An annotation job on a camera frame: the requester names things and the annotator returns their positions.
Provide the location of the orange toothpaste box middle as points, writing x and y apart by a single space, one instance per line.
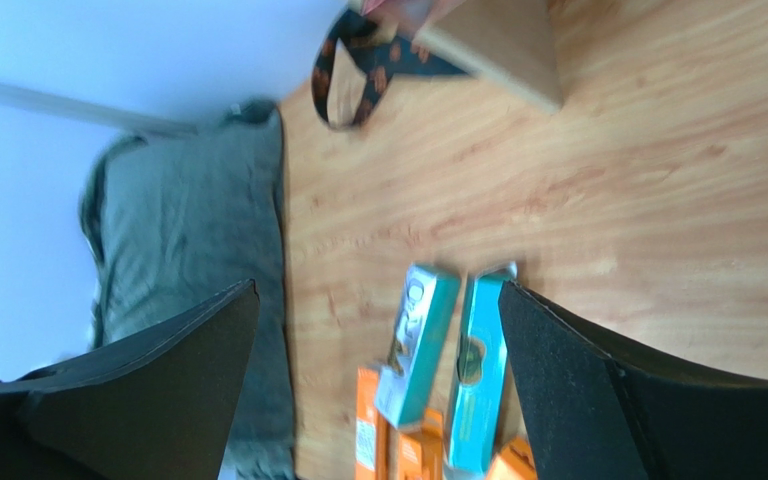
420 451

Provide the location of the wooden two-tier shelf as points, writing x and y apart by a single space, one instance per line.
509 42

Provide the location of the orange toothpaste box right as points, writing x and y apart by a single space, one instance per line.
515 461

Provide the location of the orange toothpaste box left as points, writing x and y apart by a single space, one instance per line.
371 431

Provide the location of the dark green pillow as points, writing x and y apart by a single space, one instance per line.
172 221

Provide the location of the silver red toothpaste box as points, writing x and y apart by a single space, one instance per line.
411 13

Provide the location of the orange toothpaste box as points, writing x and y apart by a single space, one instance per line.
515 461
420 451
371 431

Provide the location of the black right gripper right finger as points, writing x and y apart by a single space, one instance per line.
600 405

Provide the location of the silver teal Oral toothpaste box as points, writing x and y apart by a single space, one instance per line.
421 326

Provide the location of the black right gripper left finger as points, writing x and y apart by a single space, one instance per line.
157 404

